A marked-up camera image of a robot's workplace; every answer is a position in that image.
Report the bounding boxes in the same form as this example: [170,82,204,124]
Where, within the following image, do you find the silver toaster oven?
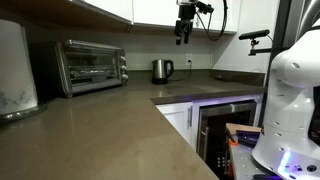
[29,39,129,98]

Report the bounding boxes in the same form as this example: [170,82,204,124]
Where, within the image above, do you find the oven glass door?
[55,40,129,97]

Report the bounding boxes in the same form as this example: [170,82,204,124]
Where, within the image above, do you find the white upper cabinets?
[67,0,224,32]

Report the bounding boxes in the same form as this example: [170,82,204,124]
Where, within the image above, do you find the white lower cabinet door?
[157,102,192,144]

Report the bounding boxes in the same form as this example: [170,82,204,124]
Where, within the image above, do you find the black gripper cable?
[195,0,229,42]

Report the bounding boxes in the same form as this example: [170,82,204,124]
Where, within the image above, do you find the built-in beverage cooler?
[196,101,256,180]

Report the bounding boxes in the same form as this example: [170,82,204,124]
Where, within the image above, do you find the white paper towel roll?
[0,19,47,122]

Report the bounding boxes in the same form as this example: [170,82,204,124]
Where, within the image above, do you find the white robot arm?
[252,0,320,180]

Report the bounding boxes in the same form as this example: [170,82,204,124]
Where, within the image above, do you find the white wall outlet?
[186,54,193,66]

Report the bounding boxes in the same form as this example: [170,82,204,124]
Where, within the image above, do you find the metal robot base table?
[226,123,282,180]

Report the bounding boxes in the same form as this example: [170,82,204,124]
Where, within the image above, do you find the black camera on stand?
[238,29,272,56]

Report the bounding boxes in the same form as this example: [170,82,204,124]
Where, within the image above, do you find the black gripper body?
[174,0,196,36]

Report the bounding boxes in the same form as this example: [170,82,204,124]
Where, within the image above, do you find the stainless steel electric kettle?
[152,59,174,84]

